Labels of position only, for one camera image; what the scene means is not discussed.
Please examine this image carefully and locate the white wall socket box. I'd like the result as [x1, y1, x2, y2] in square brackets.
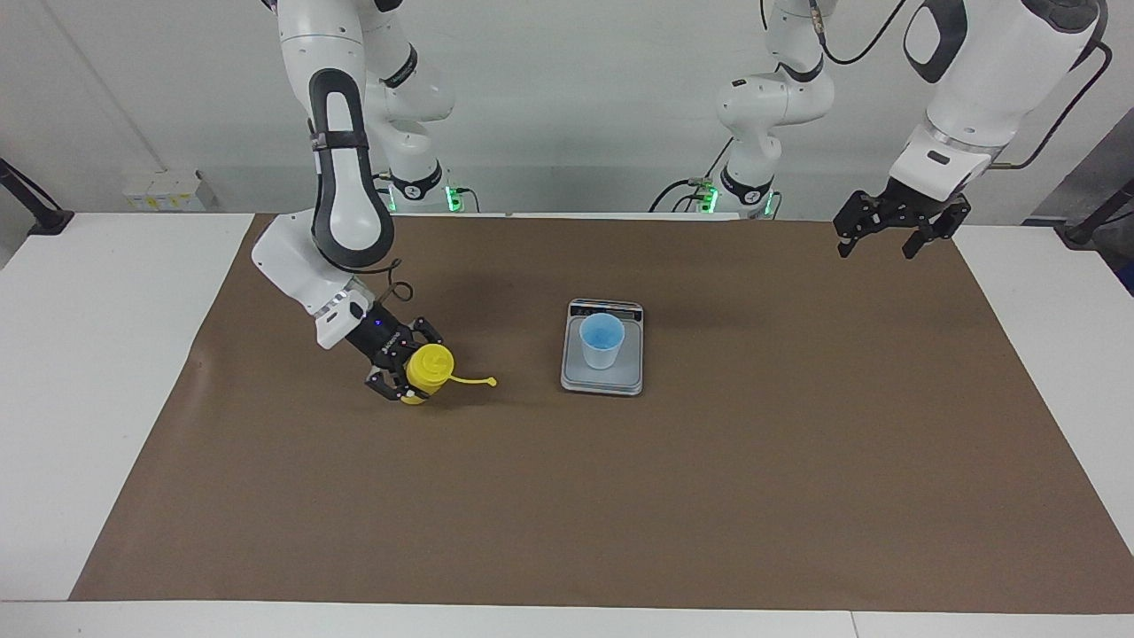
[122, 168, 206, 212]

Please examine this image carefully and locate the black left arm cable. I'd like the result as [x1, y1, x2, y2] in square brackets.
[811, 0, 1113, 169]

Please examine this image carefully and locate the black clamp stand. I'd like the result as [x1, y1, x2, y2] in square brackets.
[0, 158, 74, 237]
[1054, 177, 1134, 246]

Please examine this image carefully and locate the black base power cable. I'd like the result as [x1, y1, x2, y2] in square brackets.
[649, 137, 736, 214]

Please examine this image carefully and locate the light blue plastic cup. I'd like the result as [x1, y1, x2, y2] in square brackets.
[579, 313, 626, 370]

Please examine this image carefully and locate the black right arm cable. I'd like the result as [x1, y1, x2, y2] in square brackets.
[354, 257, 415, 307]

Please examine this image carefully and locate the brown paper table mat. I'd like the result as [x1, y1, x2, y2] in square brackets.
[69, 213, 1134, 614]

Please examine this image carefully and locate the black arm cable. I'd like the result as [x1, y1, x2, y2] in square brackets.
[354, 257, 415, 307]
[811, 0, 1113, 169]

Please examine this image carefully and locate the yellow squeeze bottle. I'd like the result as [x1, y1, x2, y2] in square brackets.
[399, 344, 499, 407]

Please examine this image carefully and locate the silver digital kitchen scale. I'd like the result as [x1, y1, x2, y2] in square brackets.
[560, 299, 645, 396]

